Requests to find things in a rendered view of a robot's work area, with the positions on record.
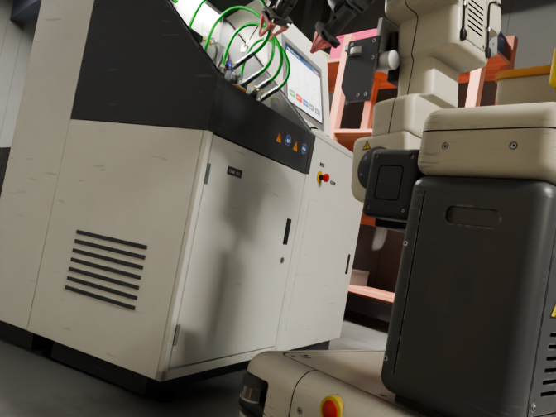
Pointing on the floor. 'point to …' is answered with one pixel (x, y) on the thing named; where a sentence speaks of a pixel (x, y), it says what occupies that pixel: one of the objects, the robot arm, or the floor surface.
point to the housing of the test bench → (38, 160)
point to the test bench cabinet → (127, 255)
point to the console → (314, 218)
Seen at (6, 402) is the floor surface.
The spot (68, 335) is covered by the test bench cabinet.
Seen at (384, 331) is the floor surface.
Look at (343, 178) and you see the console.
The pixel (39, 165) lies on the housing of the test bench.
